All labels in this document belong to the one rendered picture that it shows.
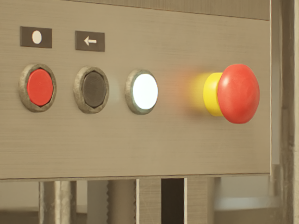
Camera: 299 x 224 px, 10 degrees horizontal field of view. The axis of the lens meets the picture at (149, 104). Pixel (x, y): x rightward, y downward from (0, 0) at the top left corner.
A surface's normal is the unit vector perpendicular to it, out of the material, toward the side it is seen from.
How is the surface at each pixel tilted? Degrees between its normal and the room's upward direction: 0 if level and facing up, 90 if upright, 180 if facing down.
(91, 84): 90
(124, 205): 58
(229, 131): 90
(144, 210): 90
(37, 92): 90
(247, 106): 107
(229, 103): 102
